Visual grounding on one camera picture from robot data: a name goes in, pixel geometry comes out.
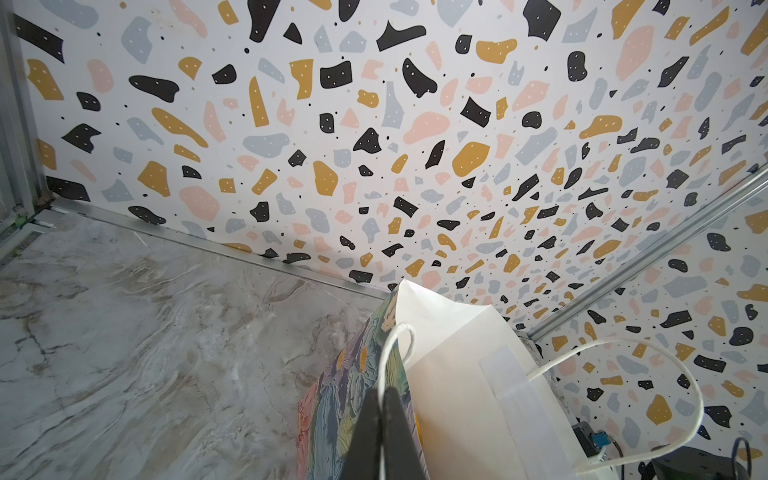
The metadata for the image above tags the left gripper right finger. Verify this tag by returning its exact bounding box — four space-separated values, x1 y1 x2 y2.
382 387 426 480

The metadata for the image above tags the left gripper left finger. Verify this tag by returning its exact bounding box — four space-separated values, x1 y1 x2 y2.
340 403 381 480

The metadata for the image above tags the floral paper bag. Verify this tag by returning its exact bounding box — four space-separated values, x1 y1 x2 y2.
296 278 704 480

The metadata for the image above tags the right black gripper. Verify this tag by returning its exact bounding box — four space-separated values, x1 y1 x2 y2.
650 447 750 480

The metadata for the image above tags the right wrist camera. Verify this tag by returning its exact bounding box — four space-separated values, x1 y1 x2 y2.
572 421 614 461

